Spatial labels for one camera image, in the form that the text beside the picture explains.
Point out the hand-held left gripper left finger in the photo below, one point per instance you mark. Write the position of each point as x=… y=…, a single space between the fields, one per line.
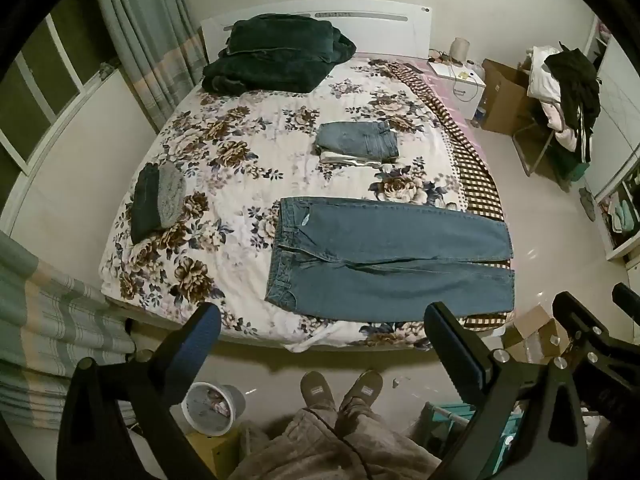
x=200 y=332

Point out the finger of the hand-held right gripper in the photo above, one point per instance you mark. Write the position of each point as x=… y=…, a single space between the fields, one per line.
x=627 y=296
x=580 y=315

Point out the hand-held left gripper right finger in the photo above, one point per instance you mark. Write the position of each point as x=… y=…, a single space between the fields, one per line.
x=450 y=345

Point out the blue denim pants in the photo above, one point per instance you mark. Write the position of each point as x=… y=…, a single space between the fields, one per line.
x=390 y=260

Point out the small cardboard box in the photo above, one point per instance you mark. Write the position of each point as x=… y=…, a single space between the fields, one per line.
x=532 y=325

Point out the teal plastic basket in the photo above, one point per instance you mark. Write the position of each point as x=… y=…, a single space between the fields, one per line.
x=440 y=420

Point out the white trash bin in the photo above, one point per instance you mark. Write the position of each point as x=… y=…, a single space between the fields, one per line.
x=210 y=410

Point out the teal folded clothes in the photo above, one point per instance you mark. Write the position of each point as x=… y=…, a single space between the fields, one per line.
x=622 y=216

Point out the person's right shoe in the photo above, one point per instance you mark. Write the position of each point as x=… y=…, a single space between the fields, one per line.
x=362 y=390

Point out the person's shoe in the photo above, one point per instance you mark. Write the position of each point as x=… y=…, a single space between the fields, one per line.
x=317 y=392
x=362 y=390

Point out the grey slipper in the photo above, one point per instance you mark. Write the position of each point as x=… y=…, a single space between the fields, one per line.
x=588 y=204

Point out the yellow box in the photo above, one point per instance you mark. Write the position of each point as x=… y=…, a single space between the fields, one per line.
x=215 y=452

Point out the person's left shoe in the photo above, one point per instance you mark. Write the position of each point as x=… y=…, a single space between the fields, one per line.
x=317 y=392

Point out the green bin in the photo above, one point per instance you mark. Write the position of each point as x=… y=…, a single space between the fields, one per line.
x=577 y=172

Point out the folded dark garment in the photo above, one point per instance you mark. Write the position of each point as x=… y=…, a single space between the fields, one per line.
x=145 y=205

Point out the grey knit garment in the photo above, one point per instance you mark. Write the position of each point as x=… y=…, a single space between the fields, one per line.
x=170 y=195

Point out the grey-green striped curtain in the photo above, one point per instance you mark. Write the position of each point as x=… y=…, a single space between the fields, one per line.
x=50 y=320
x=145 y=50

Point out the person's beige trousers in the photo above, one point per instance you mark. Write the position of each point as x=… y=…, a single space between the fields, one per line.
x=325 y=450

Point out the brown checkered bed sheet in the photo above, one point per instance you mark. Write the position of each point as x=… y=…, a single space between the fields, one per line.
x=475 y=180

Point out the floral bed blanket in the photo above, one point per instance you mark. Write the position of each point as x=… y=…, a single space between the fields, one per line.
x=240 y=170

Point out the metal folding chair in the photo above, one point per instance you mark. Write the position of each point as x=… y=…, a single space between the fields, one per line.
x=532 y=145

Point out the white wardrobe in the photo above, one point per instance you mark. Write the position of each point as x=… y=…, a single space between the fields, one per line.
x=620 y=85

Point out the black garment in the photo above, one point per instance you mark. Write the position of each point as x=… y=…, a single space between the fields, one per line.
x=580 y=90

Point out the folded white cloth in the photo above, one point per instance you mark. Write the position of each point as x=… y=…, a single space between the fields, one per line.
x=340 y=157

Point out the folded blue jeans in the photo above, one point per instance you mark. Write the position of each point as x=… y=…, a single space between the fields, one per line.
x=357 y=137

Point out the large cardboard box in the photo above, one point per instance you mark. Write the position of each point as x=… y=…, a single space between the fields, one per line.
x=505 y=100

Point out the white clothes pile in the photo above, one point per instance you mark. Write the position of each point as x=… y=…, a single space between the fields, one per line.
x=540 y=75

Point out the white nightstand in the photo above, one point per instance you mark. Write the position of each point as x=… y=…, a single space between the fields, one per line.
x=462 y=95

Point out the dark green plush blanket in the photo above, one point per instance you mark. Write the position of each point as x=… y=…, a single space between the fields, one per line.
x=270 y=60

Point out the white-framed window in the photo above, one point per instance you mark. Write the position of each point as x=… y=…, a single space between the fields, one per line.
x=45 y=90

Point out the white headboard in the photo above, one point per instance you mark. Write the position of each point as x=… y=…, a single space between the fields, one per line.
x=390 y=30

